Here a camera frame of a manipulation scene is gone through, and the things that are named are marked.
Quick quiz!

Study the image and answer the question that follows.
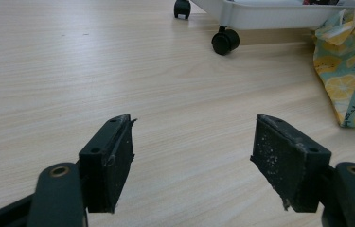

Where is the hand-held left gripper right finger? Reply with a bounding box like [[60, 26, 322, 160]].
[[249, 113, 332, 213]]

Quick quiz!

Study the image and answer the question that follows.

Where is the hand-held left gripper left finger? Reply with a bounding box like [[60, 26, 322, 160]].
[[78, 113, 138, 215]]

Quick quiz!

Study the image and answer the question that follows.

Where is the lemon print cloth bag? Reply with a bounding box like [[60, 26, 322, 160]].
[[311, 0, 355, 130]]

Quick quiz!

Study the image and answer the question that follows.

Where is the black caster wheel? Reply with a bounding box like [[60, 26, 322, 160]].
[[173, 0, 192, 20], [210, 26, 240, 57]]

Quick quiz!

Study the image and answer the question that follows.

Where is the white plastic cart tray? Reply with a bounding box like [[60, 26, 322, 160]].
[[190, 0, 355, 31]]

